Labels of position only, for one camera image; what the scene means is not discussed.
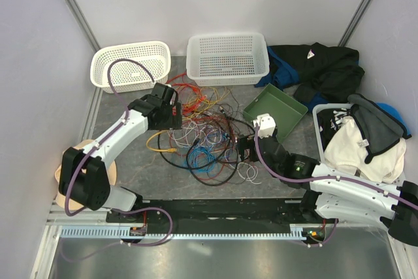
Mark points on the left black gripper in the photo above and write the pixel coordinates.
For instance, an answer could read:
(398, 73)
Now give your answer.
(174, 122)

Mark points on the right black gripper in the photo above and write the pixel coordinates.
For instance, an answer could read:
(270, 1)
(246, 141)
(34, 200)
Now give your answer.
(245, 143)

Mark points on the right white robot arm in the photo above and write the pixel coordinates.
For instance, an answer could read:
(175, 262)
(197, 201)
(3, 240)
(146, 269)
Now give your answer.
(333, 194)

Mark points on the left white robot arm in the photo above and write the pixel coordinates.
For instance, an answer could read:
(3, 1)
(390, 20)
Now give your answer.
(84, 171)

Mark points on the left white perforated basket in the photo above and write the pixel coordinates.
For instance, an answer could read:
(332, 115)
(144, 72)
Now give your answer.
(131, 67)

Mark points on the white perforated basket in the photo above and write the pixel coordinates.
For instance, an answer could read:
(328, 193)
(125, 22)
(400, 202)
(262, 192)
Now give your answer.
(131, 67)
(227, 59)

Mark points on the green plastic tray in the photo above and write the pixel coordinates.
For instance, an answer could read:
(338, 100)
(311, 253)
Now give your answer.
(285, 110)

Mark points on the white laundry bin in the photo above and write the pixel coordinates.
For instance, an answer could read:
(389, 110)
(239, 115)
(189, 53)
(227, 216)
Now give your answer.
(327, 121)

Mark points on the right white perforated basket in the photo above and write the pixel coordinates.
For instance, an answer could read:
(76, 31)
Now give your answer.
(227, 59)

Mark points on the white cloth garment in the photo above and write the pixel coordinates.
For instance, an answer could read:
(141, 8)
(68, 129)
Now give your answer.
(345, 152)

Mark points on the black and blue jacket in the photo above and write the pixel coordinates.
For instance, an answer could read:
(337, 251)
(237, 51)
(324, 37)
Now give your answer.
(322, 74)

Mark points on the grey black-trimmed garment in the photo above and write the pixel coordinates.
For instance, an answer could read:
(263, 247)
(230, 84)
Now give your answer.
(380, 128)

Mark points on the blue cloth item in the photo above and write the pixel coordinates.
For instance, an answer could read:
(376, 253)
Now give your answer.
(394, 113)

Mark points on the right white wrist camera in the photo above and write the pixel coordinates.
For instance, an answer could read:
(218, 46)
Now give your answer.
(266, 125)

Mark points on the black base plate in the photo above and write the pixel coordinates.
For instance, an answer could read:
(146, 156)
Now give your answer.
(256, 214)

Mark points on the grey slotted cable duct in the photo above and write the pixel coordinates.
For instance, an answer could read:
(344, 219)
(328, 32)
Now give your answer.
(128, 233)

